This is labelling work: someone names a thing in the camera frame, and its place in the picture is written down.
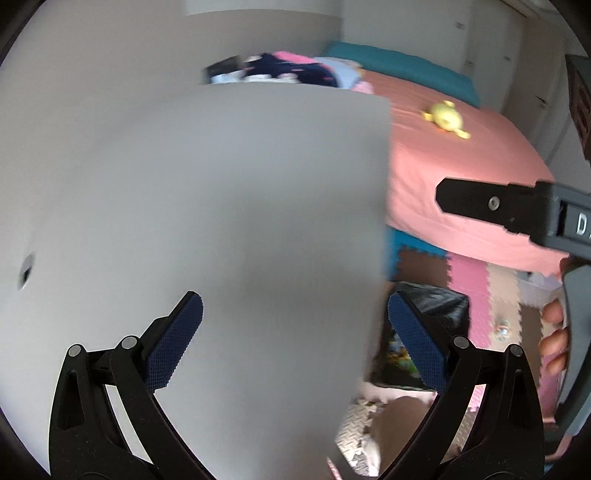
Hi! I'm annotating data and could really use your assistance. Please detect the black lined trash bin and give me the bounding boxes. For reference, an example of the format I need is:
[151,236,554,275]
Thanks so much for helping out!
[370,281,470,393]

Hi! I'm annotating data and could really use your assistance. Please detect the right hand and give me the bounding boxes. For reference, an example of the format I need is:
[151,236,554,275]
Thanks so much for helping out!
[539,298,569,376]

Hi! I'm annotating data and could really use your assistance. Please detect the foam puzzle floor mat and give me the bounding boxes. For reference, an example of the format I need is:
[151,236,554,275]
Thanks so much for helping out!
[329,229,560,479]

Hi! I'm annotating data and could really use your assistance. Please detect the small toy on mat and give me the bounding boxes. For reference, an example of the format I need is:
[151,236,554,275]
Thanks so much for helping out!
[493,318,512,342]

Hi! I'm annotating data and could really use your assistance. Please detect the person's leg in beige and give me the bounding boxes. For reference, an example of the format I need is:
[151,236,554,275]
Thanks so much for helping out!
[362,392,434,477]

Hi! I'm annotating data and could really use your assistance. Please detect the pink bed sheet mattress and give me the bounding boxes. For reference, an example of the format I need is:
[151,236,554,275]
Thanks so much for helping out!
[359,68,569,278]

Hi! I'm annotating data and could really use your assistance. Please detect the yellow duck plush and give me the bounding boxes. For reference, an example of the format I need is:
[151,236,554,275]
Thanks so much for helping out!
[422,100,471,140]

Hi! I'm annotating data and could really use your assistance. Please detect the teal pillow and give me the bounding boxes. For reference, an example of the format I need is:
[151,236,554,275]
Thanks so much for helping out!
[325,41,481,108]

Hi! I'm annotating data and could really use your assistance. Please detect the light blue folded cloth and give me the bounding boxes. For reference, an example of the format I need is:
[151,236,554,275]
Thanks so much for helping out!
[315,57,363,90]

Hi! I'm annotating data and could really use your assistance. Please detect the pink folded clothing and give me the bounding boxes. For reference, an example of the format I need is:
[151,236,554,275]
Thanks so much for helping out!
[273,51,318,65]

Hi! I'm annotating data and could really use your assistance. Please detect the navy patterned clothing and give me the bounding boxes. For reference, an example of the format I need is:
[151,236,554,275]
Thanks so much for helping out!
[243,53,339,88]

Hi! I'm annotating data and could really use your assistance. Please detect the white crumpled clothing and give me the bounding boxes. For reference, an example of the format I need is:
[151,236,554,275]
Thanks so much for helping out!
[211,70,300,85]

